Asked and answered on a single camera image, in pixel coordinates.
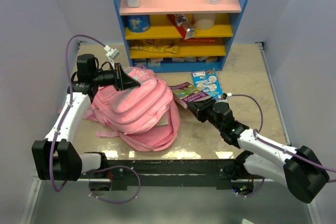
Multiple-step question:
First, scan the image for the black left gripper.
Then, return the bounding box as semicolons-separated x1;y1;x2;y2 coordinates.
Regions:
92;63;140;91

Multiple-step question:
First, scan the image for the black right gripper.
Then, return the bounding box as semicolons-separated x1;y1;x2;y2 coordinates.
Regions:
186;98;224;132

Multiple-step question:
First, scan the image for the blue cartoon book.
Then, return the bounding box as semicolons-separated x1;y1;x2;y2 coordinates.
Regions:
192;68;223;101

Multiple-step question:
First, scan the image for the purple book underneath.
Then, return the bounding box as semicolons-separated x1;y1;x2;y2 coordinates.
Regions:
170;82;211;109

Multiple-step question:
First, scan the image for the pink student backpack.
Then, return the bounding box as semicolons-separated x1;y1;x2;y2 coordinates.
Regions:
83;67;180;152

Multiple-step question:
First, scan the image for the yellow illustrated book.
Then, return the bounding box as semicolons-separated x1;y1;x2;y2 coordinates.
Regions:
155;111;169;127

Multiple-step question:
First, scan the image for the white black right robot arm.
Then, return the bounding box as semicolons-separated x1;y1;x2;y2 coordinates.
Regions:
187;99;331;204

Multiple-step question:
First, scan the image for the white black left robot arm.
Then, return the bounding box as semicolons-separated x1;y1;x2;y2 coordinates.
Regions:
31;54;140;181

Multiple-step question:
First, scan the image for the yellow chips bag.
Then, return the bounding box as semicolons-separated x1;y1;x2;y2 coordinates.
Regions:
130;39;180;54

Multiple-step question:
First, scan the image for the blue cartoon can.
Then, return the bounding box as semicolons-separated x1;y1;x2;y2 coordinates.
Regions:
127;15;151;33

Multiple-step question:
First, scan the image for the blue pink yellow shelf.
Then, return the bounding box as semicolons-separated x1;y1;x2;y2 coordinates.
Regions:
113;0;248;72

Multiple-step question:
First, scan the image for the red silver snack box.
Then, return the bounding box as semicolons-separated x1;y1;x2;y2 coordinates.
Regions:
166;14;195;39

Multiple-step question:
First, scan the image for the white translucent cup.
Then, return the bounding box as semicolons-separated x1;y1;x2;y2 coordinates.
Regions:
192;13;216;30

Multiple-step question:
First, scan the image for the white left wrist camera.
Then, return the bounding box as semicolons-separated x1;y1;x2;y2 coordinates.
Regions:
104;45;120;65

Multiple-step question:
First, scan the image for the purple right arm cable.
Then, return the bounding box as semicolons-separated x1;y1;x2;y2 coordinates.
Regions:
228;93;336;198

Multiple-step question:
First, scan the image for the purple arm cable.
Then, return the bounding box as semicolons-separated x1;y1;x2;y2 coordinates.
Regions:
228;93;336;198
49;34;141;204

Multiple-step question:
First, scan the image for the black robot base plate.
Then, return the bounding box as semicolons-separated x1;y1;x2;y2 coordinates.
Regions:
78;158;265;192

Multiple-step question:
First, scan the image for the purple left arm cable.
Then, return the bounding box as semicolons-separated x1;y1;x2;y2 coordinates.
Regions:
49;34;141;204

